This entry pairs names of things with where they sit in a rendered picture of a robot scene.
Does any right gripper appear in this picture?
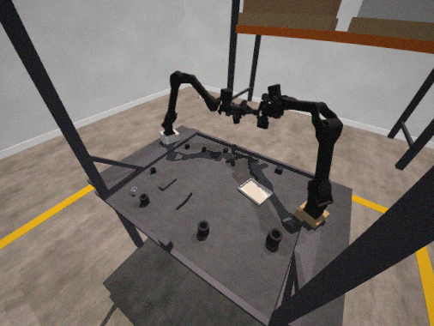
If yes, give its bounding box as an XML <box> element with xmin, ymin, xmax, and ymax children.
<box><xmin>256</xmin><ymin>94</ymin><xmax>275</xmax><ymax>129</ymax></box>

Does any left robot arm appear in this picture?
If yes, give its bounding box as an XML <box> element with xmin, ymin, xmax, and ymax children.
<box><xmin>161</xmin><ymin>70</ymin><xmax>240</xmax><ymax>136</ymax></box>

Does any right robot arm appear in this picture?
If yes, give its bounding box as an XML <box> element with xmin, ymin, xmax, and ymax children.
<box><xmin>268</xmin><ymin>84</ymin><xmax>343</xmax><ymax>220</ymax></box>

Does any white shallow rectangular tray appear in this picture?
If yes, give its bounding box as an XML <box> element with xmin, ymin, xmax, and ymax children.
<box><xmin>238</xmin><ymin>178</ymin><xmax>273</xmax><ymax>206</ymax></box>

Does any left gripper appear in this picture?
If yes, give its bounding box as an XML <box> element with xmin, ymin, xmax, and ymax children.
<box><xmin>229</xmin><ymin>100</ymin><xmax>254</xmax><ymax>119</ymax></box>

